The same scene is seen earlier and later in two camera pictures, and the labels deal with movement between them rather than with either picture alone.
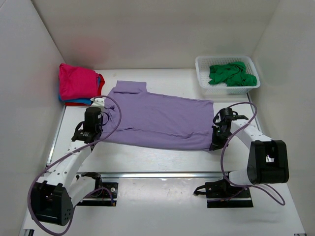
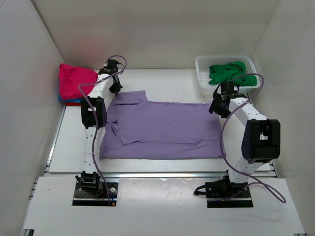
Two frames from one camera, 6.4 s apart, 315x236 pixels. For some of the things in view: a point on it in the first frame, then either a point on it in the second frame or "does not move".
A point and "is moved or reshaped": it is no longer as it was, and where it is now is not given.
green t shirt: (234, 74) does not move
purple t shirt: (149, 120) is moved or reshaped
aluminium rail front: (154, 174) does not move
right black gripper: (215, 143) → (214, 107)
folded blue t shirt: (85, 101) does not move
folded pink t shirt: (77, 83) does not move
